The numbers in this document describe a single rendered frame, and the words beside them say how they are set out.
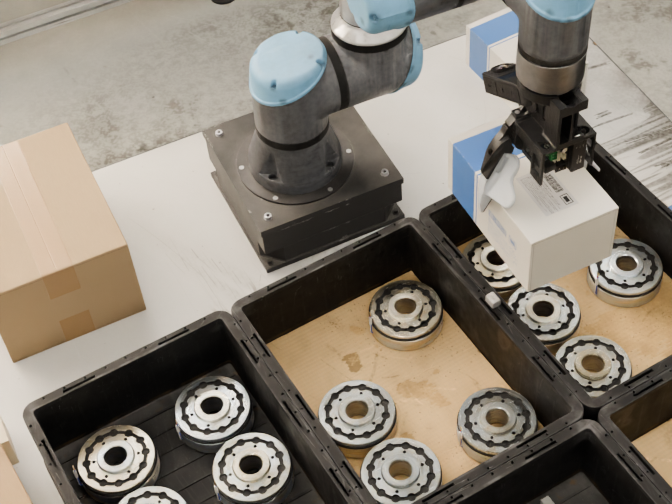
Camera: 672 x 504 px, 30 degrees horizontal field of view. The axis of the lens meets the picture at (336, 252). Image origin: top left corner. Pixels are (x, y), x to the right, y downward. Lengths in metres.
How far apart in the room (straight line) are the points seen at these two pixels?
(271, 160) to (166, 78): 1.52
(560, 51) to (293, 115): 0.64
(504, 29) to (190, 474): 1.03
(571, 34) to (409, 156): 0.88
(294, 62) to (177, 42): 1.72
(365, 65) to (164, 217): 0.46
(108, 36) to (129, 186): 1.48
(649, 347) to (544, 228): 0.35
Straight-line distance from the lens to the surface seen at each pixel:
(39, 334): 1.97
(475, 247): 1.83
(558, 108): 1.38
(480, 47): 2.27
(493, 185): 1.50
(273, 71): 1.86
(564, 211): 1.51
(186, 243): 2.08
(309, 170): 1.96
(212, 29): 3.59
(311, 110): 1.89
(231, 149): 2.07
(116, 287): 1.95
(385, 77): 1.91
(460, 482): 1.52
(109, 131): 3.35
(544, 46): 1.34
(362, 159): 2.03
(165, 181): 2.19
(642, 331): 1.79
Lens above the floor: 2.25
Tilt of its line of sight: 49 degrees down
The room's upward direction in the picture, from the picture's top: 6 degrees counter-clockwise
